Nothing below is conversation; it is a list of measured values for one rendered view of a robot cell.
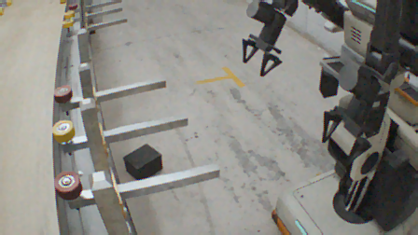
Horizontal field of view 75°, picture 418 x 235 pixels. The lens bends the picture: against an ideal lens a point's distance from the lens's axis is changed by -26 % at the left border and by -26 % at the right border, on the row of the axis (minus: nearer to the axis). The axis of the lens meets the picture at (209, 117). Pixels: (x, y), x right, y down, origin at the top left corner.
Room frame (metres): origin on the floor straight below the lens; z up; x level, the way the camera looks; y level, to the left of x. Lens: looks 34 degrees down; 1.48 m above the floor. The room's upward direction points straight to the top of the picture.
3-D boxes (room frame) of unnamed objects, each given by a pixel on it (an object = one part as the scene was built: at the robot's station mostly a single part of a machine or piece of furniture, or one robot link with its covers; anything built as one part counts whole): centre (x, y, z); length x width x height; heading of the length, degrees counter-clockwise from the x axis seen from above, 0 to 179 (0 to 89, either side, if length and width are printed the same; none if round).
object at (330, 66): (0.88, -0.47, 0.99); 0.28 x 0.16 x 0.22; 22
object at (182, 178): (0.62, 0.18, 0.83); 0.43 x 0.03 x 0.04; 112
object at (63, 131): (0.78, 0.45, 0.85); 0.08 x 0.08 x 0.11
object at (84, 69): (0.79, 0.34, 0.87); 0.04 x 0.04 x 0.48; 22
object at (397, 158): (0.87, -0.61, 0.68); 0.28 x 0.27 x 0.25; 22
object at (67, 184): (0.55, 0.36, 0.85); 0.08 x 0.08 x 0.11
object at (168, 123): (0.86, 0.27, 0.83); 0.43 x 0.03 x 0.04; 112
